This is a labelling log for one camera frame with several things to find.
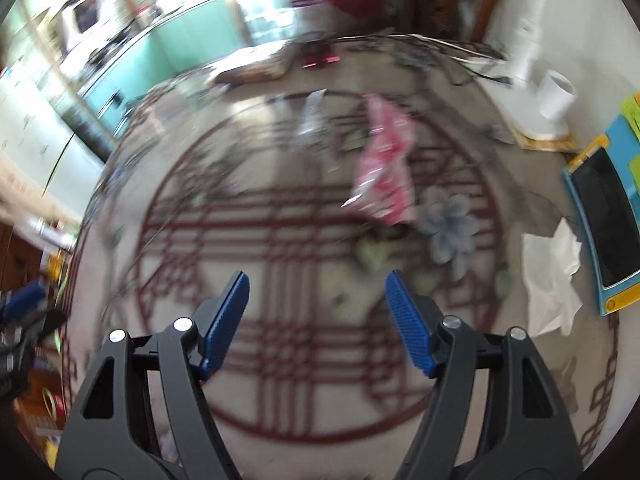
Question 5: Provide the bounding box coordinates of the floral patterned tablecloth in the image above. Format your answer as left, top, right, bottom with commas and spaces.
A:
62, 37, 617, 479

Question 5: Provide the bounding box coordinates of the clear plastic wrapper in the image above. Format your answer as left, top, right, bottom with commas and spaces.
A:
296, 89, 326, 146

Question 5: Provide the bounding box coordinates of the black range hood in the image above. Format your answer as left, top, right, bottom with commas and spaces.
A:
61, 0, 103, 50

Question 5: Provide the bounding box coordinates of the white crumpled tissue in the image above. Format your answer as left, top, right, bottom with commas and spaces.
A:
522, 218, 582, 338

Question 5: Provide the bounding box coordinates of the dark packaged snack bag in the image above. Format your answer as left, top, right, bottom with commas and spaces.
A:
206, 50, 295, 87

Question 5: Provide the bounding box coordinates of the white two-door refrigerator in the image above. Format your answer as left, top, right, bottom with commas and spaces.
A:
1, 67, 103, 222

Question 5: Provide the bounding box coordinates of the purple-label drink bottle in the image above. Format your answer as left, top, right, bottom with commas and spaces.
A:
285, 0, 341, 68

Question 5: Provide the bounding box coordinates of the white desk lamp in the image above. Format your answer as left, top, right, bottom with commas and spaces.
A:
506, 0, 567, 142

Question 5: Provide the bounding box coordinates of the pink plastic wrapper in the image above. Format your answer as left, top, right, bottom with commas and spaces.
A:
342, 93, 416, 226

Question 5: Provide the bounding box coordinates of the white cup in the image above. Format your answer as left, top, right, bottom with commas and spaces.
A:
536, 70, 577, 122

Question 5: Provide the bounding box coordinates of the blue yellow kids tablet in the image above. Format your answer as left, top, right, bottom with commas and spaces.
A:
563, 93, 639, 316

